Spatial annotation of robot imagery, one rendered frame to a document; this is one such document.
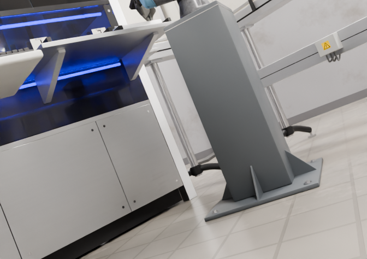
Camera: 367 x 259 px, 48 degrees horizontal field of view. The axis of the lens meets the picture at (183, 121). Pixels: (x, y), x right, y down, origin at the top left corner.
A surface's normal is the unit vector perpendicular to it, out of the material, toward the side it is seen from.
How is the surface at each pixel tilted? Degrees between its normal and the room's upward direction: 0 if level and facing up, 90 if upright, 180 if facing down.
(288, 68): 90
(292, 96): 90
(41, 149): 90
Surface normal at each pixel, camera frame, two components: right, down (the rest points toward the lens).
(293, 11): -0.34, 0.11
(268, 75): -0.73, 0.28
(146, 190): 0.57, -0.26
